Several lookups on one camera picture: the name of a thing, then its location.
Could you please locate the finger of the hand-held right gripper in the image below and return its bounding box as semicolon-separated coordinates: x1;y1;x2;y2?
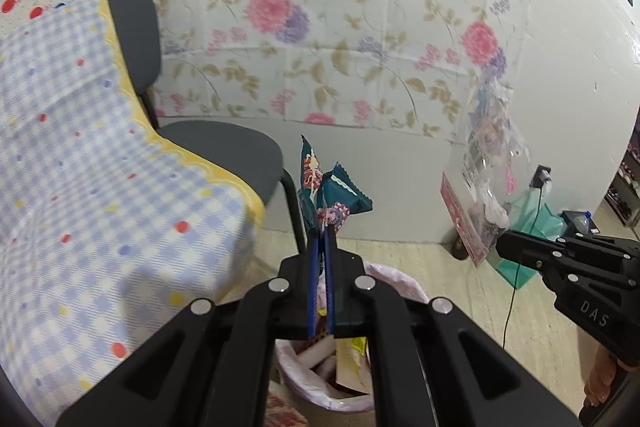
495;233;637;294
509;230;640;259

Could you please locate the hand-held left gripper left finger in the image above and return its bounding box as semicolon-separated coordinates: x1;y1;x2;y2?
55;228;325;427

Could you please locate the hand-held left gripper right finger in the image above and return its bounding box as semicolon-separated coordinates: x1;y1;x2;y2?
326;228;585;427

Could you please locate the pink lined trash bin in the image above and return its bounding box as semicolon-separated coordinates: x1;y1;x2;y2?
267;259;433;413

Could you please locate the clear package pink label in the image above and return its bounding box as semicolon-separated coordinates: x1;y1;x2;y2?
440;69;531;268

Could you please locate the teal snack wrapper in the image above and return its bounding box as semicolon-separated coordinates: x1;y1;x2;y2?
297;134;375;238

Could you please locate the person's right hand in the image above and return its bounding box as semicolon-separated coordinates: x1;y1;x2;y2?
584;348;619;409

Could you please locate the teal plastic bag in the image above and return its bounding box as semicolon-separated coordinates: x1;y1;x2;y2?
487;189;566;290

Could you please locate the black box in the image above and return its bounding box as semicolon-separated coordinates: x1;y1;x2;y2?
559;208;601;239

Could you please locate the shoe rack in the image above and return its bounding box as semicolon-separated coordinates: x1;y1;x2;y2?
604;142;640;229

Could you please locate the dark round jar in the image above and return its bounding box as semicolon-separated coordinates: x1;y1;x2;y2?
451;231;474;261

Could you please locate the black power adapter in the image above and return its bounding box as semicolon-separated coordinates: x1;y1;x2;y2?
530;164;553;191

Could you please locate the beige paper card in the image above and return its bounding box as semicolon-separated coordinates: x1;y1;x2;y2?
336;341;372;397

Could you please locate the pink printed bag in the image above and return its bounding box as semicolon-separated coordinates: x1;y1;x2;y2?
267;391;310;427

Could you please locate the blue checked cloth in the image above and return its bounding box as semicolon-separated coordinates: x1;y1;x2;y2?
0;0;266;408

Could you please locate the black office chair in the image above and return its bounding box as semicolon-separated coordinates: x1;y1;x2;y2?
107;0;308;258

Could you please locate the black cable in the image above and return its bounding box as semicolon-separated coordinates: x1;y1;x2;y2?
501;184;546;350

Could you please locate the floral wall sheet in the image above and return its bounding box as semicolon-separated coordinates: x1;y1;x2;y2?
95;0;533;142

